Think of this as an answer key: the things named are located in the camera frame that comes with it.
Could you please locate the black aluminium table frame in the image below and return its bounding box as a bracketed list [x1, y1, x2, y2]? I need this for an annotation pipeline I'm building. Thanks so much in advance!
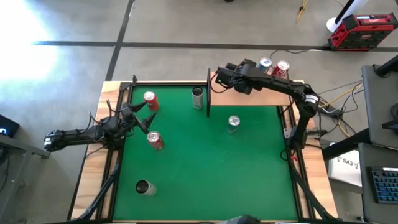
[67, 74, 343, 224]

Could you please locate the white slim can black top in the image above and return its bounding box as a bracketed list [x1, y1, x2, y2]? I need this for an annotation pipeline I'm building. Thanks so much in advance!
[191, 86, 205, 111]
[134, 179, 157, 197]

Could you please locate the gray metal cart frame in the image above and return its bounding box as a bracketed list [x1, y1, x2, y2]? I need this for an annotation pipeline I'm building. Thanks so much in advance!
[0, 133, 51, 218]

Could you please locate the black power strip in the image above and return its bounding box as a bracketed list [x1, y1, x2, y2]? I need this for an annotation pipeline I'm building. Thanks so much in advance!
[317, 104, 343, 118]

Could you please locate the white floor stand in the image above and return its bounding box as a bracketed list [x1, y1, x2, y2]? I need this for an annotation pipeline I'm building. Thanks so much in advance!
[325, 0, 369, 34]

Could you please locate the green table mat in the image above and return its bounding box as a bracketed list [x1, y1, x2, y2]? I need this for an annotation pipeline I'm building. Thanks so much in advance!
[112, 85, 299, 222]

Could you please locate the yellow floor cable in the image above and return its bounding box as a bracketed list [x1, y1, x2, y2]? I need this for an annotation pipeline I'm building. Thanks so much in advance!
[320, 85, 364, 138]

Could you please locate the red Coca-Cola can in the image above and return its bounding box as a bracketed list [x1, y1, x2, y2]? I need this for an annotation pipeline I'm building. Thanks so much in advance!
[272, 60, 290, 80]
[146, 130, 165, 151]

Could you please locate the blue Red Bull can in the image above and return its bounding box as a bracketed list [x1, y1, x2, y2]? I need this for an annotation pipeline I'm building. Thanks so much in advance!
[257, 57, 273, 74]

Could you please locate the yellow tripod leg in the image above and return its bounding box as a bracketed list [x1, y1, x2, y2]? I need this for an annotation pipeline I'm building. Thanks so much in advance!
[295, 0, 307, 23]

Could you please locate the black desk accessory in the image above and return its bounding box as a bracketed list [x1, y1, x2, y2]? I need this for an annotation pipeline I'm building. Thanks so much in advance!
[381, 102, 398, 136]

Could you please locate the white SA3 label sheet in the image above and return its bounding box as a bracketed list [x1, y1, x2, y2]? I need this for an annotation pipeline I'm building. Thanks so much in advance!
[328, 149, 363, 187]

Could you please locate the black backlit keyboard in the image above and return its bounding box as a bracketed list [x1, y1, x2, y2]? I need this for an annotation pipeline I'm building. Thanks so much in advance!
[369, 166, 398, 205]

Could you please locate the Red Bull Sugarfree can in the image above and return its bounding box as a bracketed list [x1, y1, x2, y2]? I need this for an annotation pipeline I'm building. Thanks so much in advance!
[226, 114, 241, 134]

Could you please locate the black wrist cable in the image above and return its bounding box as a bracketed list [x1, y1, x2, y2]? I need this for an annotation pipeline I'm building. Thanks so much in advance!
[88, 98, 122, 126]
[210, 73, 233, 95]

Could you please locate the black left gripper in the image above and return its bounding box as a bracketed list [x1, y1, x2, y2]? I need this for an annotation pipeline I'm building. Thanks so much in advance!
[119, 101, 157, 135]

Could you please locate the black floor cable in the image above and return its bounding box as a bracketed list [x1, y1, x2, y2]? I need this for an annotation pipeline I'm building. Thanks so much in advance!
[269, 48, 326, 63]

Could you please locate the black box blue light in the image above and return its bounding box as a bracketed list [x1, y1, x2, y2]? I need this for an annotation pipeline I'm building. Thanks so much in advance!
[0, 114, 20, 138]

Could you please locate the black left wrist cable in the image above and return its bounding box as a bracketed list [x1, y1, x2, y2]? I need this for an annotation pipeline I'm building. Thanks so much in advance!
[88, 98, 122, 126]

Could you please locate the wooden shelf board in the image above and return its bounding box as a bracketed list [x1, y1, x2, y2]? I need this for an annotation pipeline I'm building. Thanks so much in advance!
[210, 72, 292, 106]

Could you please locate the raised wooden shelf platform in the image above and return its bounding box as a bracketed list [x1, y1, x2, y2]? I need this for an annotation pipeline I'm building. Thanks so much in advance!
[206, 67, 295, 118]

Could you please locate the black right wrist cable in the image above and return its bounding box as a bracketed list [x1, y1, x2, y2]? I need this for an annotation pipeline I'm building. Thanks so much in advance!
[210, 73, 233, 95]

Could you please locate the gray desk top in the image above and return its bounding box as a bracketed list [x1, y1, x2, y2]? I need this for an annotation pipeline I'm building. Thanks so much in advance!
[357, 142, 398, 224]
[361, 63, 398, 149]

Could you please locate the red toolbox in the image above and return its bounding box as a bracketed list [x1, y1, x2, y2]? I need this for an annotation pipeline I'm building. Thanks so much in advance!
[327, 12, 398, 52]

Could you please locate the red Fanta can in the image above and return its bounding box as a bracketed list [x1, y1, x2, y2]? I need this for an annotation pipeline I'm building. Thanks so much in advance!
[143, 90, 160, 112]

